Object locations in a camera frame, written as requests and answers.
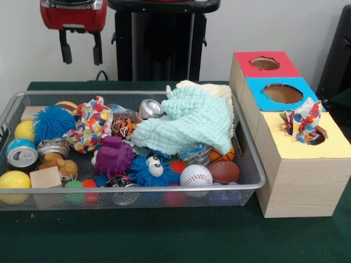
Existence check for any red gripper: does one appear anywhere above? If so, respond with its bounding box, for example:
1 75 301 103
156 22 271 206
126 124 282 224
39 2 107 66

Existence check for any colourful dotted cloth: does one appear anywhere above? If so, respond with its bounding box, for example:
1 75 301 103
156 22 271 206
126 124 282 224
279 97 324 145
62 95 114 155

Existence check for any mint waffle cloth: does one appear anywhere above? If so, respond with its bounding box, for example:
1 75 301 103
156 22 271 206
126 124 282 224
131 85 235 154

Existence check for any cream waffle cloth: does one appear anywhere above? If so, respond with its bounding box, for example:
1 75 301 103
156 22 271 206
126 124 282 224
175 79 235 132

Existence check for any wooden box with three holes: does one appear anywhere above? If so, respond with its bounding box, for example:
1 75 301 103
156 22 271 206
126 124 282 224
228 50 351 219

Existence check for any blue spiky pom ball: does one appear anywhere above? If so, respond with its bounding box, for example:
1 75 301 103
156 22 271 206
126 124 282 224
32 105 77 144

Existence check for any purple spiky toy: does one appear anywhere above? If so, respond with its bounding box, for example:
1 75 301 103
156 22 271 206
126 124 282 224
94 135 137 176

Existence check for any silver drink can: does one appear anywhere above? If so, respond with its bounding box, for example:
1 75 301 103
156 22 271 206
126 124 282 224
5 146 38 170

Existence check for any blue fuzzy toy with eyes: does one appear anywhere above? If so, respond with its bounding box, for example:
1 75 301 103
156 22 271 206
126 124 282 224
127 155 180 187

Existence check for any yellow ball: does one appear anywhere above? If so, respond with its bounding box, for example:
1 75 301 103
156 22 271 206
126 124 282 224
0 170 32 205

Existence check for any white toy baseball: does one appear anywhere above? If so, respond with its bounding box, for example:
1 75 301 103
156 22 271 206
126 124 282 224
179 164 214 186

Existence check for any brown toy football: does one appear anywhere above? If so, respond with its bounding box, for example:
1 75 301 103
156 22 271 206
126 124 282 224
207 160 241 184

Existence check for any dark green tablecloth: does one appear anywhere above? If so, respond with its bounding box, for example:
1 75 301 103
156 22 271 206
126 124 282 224
0 81 351 263
327 88 351 112

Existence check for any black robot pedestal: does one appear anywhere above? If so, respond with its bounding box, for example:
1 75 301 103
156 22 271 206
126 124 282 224
105 0 222 82

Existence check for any wire mesh bin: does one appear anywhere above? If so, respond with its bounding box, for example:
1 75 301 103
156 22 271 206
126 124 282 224
0 90 267 212

